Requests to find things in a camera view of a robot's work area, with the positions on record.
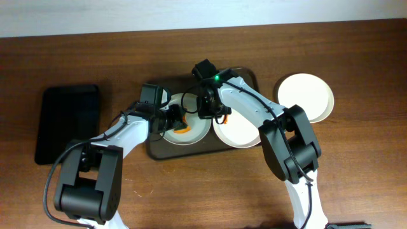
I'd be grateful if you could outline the pale green plate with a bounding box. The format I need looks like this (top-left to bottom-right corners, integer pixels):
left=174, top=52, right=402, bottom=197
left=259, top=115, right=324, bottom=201
left=163, top=93, right=212, bottom=146

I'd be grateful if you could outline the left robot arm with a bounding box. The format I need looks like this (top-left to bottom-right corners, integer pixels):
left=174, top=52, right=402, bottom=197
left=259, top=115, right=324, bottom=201
left=52, top=104, right=184, bottom=228

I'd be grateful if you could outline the black rectangular tray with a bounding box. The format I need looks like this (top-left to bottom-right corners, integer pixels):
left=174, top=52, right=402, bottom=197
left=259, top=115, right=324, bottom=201
left=34, top=85, right=100, bottom=165

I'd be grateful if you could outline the dark brown serving tray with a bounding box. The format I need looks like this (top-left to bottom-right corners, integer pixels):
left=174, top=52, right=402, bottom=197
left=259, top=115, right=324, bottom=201
left=145, top=67, right=261, bottom=161

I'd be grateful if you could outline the green orange sponge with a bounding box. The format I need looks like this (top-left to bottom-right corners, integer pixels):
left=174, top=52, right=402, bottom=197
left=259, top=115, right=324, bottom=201
left=174, top=115, right=191, bottom=134

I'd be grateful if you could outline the white plate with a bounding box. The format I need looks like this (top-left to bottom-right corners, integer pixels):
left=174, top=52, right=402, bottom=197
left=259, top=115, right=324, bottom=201
left=277, top=73, right=335, bottom=123
left=212, top=109, right=261, bottom=148

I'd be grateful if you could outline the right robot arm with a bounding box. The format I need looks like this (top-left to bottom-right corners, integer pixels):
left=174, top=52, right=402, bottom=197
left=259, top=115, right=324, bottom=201
left=199, top=75, right=328, bottom=229

